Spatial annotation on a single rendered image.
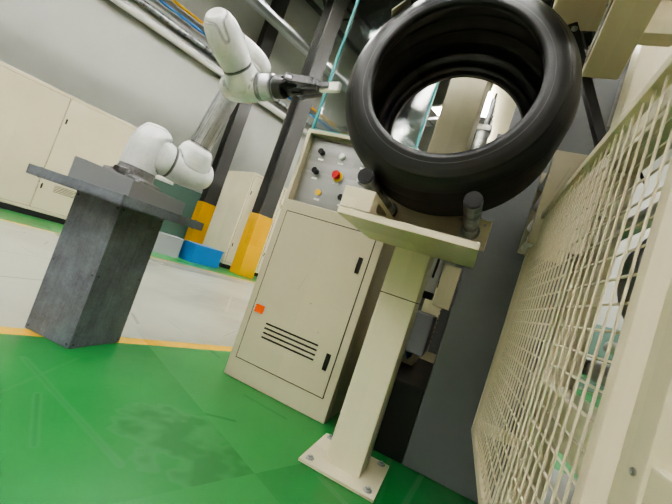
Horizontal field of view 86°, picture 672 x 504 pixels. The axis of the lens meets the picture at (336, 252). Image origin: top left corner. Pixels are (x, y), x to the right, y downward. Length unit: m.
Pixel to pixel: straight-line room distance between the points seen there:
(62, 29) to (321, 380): 8.37
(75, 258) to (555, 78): 1.75
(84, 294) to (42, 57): 7.49
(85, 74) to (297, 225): 7.66
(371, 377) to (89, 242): 1.25
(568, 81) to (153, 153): 1.53
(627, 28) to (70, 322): 2.09
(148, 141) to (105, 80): 7.30
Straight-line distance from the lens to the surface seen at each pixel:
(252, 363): 1.80
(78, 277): 1.80
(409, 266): 1.27
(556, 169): 1.29
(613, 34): 1.35
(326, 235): 1.66
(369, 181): 0.97
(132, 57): 9.32
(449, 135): 1.40
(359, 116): 1.03
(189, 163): 1.87
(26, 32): 9.05
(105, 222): 1.74
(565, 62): 1.06
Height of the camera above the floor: 0.63
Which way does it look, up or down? 3 degrees up
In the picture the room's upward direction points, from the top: 19 degrees clockwise
